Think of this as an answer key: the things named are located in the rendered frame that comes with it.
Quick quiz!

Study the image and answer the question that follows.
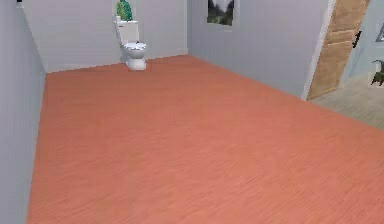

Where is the white toilet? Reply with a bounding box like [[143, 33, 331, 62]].
[[114, 19, 148, 72]]

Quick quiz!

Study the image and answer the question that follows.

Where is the light wooden room door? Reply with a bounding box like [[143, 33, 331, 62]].
[[306, 0, 371, 101]]

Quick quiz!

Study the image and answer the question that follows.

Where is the dark framed wall picture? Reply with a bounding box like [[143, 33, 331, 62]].
[[206, 0, 236, 27]]

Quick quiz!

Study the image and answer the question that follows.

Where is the black door handle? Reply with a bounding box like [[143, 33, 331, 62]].
[[352, 30, 363, 49]]

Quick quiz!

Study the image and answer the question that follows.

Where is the grey framed wall picture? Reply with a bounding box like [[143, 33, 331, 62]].
[[375, 23, 384, 44]]

